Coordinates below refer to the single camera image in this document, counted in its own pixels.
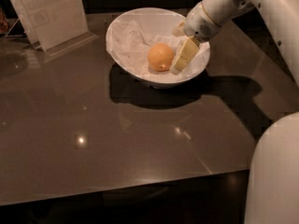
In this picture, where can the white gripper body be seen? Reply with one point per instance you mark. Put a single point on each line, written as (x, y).
(196, 24)

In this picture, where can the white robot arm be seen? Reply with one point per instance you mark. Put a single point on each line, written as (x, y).
(273, 188)

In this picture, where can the white paper napkin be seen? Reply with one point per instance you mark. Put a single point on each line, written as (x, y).
(130, 38)

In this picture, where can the orange fruit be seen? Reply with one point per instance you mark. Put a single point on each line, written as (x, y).
(160, 57)

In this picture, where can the white slanted bowl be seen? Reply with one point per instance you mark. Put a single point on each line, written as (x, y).
(153, 14)

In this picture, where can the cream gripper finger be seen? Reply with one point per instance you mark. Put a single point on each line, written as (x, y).
(179, 29)
(185, 53)

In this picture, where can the clear acrylic sign stand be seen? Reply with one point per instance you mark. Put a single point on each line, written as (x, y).
(53, 25)

